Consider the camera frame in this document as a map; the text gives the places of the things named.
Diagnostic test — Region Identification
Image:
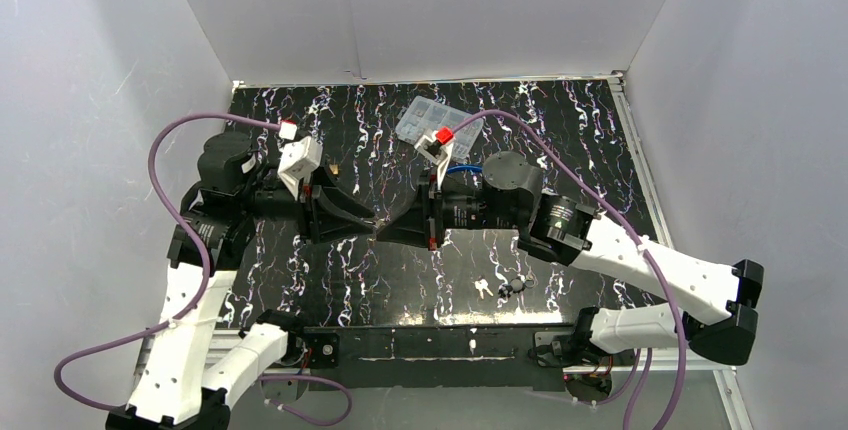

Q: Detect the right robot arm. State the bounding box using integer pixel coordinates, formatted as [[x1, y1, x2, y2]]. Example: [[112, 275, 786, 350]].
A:
[[377, 152, 764, 367]]

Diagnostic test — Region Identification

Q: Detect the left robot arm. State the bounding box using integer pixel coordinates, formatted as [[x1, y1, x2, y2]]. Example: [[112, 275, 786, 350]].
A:
[[106, 132, 374, 429]]

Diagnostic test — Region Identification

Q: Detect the clear plastic parts box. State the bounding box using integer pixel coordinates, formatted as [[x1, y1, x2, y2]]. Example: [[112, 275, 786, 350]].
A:
[[395, 96, 483, 162]]

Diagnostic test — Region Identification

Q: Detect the blue cable lock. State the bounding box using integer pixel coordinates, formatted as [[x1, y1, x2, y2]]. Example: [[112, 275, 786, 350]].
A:
[[446, 164, 483, 175]]

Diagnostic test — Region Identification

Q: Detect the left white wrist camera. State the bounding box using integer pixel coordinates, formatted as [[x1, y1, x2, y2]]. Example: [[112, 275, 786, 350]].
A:
[[277, 136, 323, 199]]

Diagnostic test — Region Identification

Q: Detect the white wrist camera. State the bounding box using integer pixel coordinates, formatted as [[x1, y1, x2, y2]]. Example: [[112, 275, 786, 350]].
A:
[[277, 136, 323, 199], [414, 127, 455, 189]]

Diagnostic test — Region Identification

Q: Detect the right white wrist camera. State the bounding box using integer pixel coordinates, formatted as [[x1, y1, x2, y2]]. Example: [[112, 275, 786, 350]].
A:
[[414, 127, 455, 189]]

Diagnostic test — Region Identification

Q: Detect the black key ring bundle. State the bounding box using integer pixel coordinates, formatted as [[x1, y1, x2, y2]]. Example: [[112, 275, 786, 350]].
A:
[[498, 274, 539, 300]]

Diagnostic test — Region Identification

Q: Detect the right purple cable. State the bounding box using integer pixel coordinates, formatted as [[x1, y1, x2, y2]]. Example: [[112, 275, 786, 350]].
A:
[[450, 108, 690, 430]]

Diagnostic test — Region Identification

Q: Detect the purple cable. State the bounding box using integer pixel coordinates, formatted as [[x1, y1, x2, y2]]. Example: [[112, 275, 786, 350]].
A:
[[450, 108, 690, 430], [54, 112, 355, 428]]

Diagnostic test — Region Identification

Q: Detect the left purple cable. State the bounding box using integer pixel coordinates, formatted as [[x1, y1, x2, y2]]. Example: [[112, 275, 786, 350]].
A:
[[54, 112, 355, 428]]

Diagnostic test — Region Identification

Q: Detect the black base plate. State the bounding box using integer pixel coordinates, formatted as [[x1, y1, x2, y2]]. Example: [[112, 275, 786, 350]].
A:
[[294, 324, 573, 391]]

